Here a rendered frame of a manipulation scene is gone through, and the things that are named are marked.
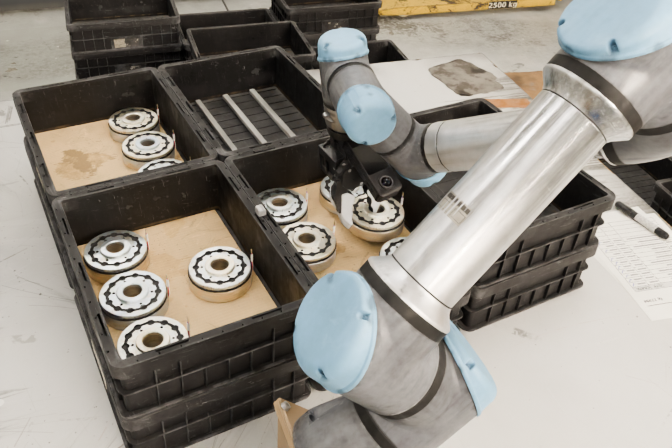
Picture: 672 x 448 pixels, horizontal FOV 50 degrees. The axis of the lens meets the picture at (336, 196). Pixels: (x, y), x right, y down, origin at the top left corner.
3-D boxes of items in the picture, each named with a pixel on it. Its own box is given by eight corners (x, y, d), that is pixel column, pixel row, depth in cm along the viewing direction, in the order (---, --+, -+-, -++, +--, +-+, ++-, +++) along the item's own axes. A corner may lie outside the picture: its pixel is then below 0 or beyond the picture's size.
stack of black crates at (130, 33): (177, 88, 311) (169, -13, 284) (189, 123, 288) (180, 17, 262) (81, 98, 300) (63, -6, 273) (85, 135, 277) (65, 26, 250)
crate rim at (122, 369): (321, 311, 104) (322, 299, 102) (114, 384, 91) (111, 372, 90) (221, 168, 131) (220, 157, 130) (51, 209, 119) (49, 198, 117)
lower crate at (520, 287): (586, 290, 141) (603, 244, 133) (464, 340, 128) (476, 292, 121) (465, 182, 168) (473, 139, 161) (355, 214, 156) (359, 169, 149)
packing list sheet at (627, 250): (752, 303, 140) (753, 301, 140) (656, 327, 133) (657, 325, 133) (645, 205, 165) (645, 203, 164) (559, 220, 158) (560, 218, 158)
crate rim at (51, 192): (221, 168, 131) (220, 157, 130) (51, 209, 119) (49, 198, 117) (156, 75, 159) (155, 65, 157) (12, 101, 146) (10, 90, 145)
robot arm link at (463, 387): (440, 473, 86) (526, 403, 83) (374, 441, 78) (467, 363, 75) (402, 397, 95) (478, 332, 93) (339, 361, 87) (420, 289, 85)
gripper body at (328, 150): (357, 157, 128) (352, 100, 120) (382, 182, 122) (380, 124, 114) (319, 172, 125) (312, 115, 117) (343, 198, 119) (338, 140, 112)
